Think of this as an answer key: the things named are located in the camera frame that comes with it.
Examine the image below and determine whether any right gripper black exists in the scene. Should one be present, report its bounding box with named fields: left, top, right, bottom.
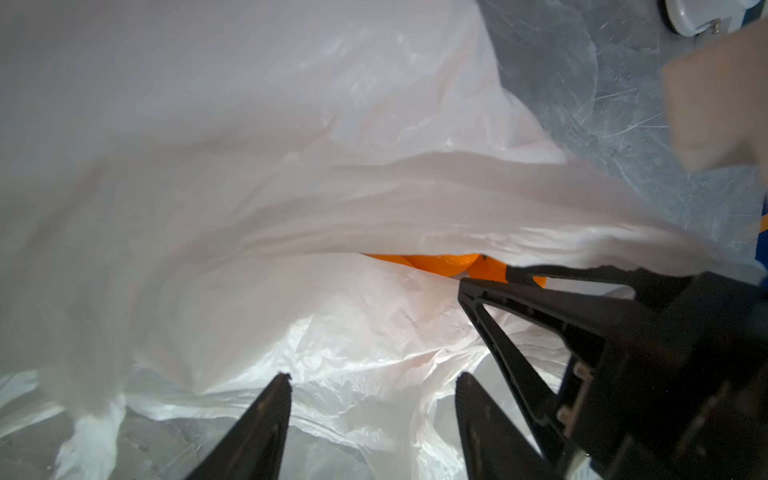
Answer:
left=458, top=265, right=767, bottom=479

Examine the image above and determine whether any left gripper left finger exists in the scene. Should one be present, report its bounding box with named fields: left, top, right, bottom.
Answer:
left=187, top=373, right=292, bottom=480

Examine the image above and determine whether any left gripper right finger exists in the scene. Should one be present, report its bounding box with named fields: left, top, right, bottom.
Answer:
left=455, top=372, right=555, bottom=480

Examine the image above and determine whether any orange fruit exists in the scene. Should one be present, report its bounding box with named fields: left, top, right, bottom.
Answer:
left=369, top=254, right=480, bottom=278
left=466, top=255, right=508, bottom=283

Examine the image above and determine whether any white plastic bag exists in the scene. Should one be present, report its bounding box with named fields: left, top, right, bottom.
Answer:
left=1, top=1, right=762, bottom=479

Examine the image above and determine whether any round white clock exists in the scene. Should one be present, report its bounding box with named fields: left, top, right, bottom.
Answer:
left=658, top=0, right=765, bottom=37

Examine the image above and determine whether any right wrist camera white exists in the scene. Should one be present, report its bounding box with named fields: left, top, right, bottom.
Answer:
left=662, top=18, right=767, bottom=182

